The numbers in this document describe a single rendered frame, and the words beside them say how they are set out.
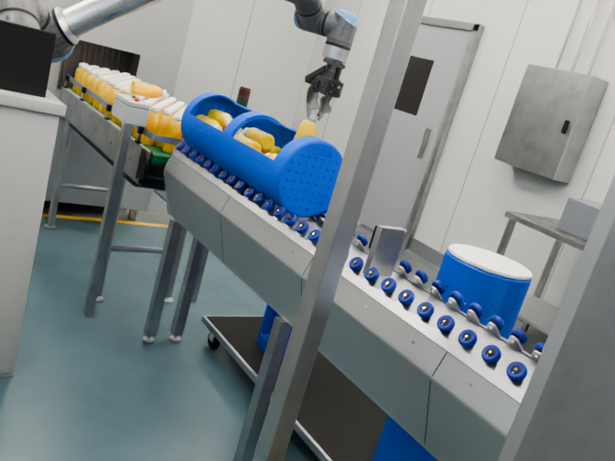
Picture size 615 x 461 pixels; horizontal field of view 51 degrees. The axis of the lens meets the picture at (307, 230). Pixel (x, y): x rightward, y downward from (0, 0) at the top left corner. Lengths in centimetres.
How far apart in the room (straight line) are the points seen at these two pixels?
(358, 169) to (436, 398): 59
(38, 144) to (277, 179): 86
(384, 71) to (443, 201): 469
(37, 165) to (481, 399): 171
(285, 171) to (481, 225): 382
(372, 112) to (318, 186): 81
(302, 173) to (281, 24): 584
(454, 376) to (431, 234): 467
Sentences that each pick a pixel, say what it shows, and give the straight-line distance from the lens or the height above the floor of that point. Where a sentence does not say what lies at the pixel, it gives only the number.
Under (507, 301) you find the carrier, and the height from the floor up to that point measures 95.
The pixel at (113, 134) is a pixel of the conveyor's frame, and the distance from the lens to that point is 345.
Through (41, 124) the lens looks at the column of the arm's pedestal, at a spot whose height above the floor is 102.
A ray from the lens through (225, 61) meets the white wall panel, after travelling 771.
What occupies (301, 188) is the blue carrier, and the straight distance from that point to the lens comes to 224.
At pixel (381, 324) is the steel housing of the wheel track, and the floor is 87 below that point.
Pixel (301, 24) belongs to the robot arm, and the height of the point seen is 159.
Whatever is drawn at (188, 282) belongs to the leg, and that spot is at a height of 33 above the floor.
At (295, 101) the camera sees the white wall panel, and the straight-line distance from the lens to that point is 825.
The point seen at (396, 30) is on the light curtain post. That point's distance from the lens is 152.
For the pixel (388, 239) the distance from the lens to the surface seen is 192.
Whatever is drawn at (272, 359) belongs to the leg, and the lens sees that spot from 226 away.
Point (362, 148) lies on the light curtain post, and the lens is 152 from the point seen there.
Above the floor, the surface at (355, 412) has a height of 15.
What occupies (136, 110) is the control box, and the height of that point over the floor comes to 107.
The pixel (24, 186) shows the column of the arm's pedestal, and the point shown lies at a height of 79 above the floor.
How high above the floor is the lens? 147
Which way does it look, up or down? 14 degrees down
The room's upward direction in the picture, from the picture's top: 16 degrees clockwise
